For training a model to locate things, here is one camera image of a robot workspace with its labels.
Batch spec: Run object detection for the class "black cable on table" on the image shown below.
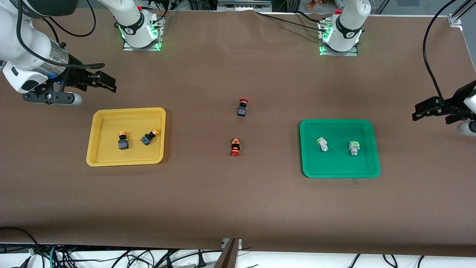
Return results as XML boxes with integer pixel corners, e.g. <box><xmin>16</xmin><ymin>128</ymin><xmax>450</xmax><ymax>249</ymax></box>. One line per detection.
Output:
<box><xmin>255</xmin><ymin>10</ymin><xmax>325</xmax><ymax>32</ymax></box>

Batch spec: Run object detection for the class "yellow plastic tray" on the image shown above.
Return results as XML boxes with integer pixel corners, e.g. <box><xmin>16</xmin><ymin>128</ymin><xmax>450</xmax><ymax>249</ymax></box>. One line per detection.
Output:
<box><xmin>86</xmin><ymin>107</ymin><xmax>166</xmax><ymax>167</ymax></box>

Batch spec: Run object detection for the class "brown table leg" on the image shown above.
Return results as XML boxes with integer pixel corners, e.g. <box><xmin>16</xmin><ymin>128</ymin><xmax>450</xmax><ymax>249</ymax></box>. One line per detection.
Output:
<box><xmin>214</xmin><ymin>238</ymin><xmax>240</xmax><ymax>268</ymax></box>

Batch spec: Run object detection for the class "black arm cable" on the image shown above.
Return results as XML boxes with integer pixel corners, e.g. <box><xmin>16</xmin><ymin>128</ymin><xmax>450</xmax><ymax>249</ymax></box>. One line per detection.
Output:
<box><xmin>15</xmin><ymin>0</ymin><xmax>106</xmax><ymax>69</ymax></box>
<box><xmin>423</xmin><ymin>0</ymin><xmax>457</xmax><ymax>101</ymax></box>

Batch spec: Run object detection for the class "brown table cover mat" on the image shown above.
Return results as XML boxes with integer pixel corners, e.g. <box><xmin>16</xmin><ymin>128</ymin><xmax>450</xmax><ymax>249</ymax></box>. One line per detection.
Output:
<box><xmin>0</xmin><ymin>7</ymin><xmax>476</xmax><ymax>257</ymax></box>

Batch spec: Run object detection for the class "grey metal rack device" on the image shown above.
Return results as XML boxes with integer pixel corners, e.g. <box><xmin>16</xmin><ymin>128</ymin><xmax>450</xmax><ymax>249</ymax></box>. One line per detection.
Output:
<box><xmin>218</xmin><ymin>0</ymin><xmax>272</xmax><ymax>10</ymax></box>

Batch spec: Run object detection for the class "colourful background object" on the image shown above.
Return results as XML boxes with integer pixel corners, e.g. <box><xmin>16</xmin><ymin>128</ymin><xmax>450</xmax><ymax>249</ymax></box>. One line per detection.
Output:
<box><xmin>307</xmin><ymin>0</ymin><xmax>335</xmax><ymax>10</ymax></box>

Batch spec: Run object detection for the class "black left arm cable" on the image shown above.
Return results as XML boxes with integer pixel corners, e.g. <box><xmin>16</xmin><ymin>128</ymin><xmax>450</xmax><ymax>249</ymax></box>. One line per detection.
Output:
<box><xmin>423</xmin><ymin>0</ymin><xmax>457</xmax><ymax>101</ymax></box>

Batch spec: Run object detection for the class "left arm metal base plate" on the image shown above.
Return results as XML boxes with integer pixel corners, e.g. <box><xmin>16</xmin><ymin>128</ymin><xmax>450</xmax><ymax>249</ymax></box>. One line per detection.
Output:
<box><xmin>319</xmin><ymin>45</ymin><xmax>358</xmax><ymax>57</ymax></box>

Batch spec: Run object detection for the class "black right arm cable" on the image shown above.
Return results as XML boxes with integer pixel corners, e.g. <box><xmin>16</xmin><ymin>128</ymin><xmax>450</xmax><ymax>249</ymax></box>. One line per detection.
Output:
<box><xmin>15</xmin><ymin>0</ymin><xmax>106</xmax><ymax>69</ymax></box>

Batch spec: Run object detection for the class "green floor cable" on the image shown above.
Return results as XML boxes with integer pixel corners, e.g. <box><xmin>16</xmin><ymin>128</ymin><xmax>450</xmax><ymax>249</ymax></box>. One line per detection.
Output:
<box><xmin>49</xmin><ymin>244</ymin><xmax>62</xmax><ymax>268</ymax></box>

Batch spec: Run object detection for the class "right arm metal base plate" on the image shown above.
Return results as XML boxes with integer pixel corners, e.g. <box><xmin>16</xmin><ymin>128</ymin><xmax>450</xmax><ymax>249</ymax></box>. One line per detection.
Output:
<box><xmin>123</xmin><ymin>39</ymin><xmax>163</xmax><ymax>51</ymax></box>

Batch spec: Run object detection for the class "green plastic tray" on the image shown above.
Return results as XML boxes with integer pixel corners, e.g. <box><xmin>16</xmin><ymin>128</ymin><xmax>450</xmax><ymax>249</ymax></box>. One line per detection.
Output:
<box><xmin>299</xmin><ymin>119</ymin><xmax>381</xmax><ymax>178</ymax></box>

